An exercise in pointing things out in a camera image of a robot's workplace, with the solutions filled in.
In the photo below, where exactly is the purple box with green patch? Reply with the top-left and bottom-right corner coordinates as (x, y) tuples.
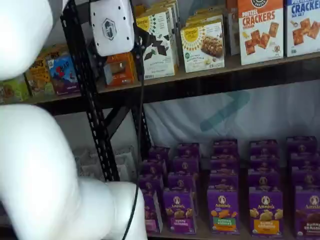
(206, 188), (240, 235)

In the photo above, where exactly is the purple box with brown patch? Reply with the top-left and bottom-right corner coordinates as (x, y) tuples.
(294, 187), (320, 238)

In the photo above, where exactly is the blue Z Bar box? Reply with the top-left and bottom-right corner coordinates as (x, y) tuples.
(47, 53), (81, 96)

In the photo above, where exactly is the white snack bag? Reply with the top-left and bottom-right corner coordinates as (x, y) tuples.
(114, 146), (138, 181)

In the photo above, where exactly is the white backdrop cloth teal logo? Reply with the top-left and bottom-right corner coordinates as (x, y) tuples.
(143, 79), (320, 171)

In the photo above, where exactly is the white Simple Mills cracker box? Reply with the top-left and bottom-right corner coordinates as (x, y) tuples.
(136, 11), (176, 80)
(146, 0), (180, 70)

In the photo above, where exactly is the white cartons lower left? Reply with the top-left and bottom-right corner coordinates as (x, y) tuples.
(74, 148), (106, 180)

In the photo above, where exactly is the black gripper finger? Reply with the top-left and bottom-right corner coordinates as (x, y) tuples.
(134, 27), (152, 60)

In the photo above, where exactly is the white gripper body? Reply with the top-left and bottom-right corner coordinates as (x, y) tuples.
(89, 0), (136, 57)

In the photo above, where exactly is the purple box with pink patch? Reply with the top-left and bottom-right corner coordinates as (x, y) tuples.
(142, 189), (164, 234)

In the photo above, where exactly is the blue pretzel crackers box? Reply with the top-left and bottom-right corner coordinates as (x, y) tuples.
(286, 0), (320, 58)

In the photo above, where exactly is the yellow Simple Mills bar box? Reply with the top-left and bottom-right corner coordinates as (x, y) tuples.
(185, 8), (225, 27)
(180, 21), (226, 73)

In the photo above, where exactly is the orange pretzel crackers box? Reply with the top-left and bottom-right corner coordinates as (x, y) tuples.
(237, 0), (285, 66)
(226, 0), (241, 56)

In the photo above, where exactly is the purple box with violet patch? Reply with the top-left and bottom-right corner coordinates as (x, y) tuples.
(163, 188), (198, 235)

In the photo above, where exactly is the purple box with yellow patch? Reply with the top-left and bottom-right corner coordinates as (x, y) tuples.
(249, 189), (284, 237)

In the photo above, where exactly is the purple Annie's snack box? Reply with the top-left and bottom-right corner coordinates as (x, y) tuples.
(176, 142), (200, 158)
(249, 139), (279, 157)
(139, 173), (165, 198)
(167, 172), (200, 193)
(291, 168), (320, 189)
(210, 154), (238, 175)
(289, 152), (320, 171)
(209, 172), (240, 191)
(249, 154), (280, 172)
(286, 136), (318, 155)
(148, 146), (171, 163)
(247, 169), (281, 192)
(141, 159), (168, 178)
(213, 139), (238, 157)
(172, 156), (200, 175)

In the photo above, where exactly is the orange Bobo's snack box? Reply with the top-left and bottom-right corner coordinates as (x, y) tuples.
(24, 53), (55, 97)
(41, 44), (70, 60)

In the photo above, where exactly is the orange Revival snack box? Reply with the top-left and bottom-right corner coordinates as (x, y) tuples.
(132, 0), (149, 19)
(104, 52), (138, 87)

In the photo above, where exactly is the green Bobo's snack box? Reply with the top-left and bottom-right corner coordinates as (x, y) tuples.
(0, 77), (30, 104)

